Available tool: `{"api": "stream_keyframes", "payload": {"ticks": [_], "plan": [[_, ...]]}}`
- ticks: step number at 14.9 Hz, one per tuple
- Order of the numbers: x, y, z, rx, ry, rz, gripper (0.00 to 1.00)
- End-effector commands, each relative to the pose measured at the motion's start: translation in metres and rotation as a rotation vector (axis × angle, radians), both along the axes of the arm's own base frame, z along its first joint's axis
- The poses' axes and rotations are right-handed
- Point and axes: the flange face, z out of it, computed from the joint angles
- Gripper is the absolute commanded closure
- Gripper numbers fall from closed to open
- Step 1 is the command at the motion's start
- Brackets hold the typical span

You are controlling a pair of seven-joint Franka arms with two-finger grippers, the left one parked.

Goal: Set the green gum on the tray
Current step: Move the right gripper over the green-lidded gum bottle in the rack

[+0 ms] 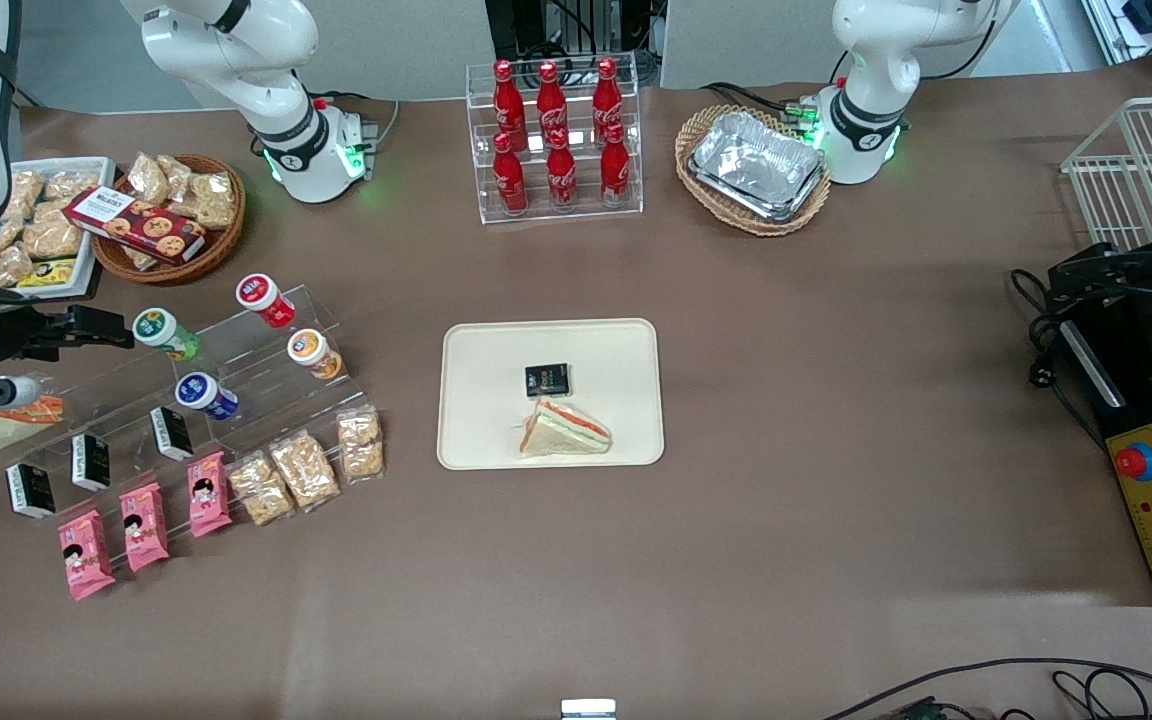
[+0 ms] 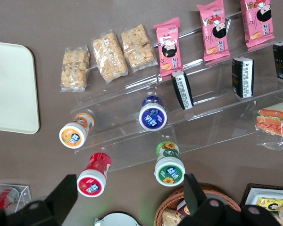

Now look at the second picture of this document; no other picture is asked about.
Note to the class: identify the wrapped triangle sandwich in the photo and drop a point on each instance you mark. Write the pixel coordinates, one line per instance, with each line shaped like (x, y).
(276, 122)

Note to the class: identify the clear acrylic stepped stand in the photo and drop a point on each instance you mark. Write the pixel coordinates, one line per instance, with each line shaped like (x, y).
(202, 122)

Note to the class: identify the red cookie box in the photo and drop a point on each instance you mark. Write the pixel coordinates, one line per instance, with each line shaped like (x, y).
(182, 210)

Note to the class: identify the puffed rice bar clear wrap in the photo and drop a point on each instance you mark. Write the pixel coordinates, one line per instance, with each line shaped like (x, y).
(138, 47)
(109, 57)
(74, 70)

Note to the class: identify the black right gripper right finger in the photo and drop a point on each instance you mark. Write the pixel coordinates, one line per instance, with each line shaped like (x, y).
(198, 202)

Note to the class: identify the green gum jar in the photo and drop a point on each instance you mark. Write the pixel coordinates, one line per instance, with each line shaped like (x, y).
(169, 173)

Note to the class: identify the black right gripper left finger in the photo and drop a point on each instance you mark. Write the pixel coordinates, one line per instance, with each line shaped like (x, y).
(59, 202)

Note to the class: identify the orange gum jar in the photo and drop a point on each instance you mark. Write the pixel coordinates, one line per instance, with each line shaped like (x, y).
(73, 136)

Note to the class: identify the red gum jar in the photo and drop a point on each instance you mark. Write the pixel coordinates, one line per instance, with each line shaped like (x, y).
(92, 183)

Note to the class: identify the blue gum jar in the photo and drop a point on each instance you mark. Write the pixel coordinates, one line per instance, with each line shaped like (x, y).
(153, 116)

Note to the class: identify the cream plastic tray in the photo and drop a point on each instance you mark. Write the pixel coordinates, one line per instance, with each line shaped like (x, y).
(14, 94)

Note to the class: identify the clear acrylic bottle rack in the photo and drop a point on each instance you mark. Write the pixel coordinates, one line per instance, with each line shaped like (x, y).
(23, 193)

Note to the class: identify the black rectangular tray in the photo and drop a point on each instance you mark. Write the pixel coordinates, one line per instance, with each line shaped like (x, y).
(247, 193)

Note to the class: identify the red cola bottle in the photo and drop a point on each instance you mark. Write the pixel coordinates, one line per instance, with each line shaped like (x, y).
(2, 200)

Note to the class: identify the yellow cartoon snack packet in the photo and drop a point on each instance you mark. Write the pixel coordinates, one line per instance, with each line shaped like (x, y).
(266, 202)

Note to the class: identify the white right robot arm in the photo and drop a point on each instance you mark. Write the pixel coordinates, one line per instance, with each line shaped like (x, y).
(115, 220)

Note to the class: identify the pink cartoon snack packet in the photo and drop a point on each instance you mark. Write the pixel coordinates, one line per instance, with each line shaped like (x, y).
(168, 47)
(213, 30)
(257, 21)

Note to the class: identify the dark brown wicker basket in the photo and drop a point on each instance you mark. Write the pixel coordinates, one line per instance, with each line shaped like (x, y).
(228, 202)

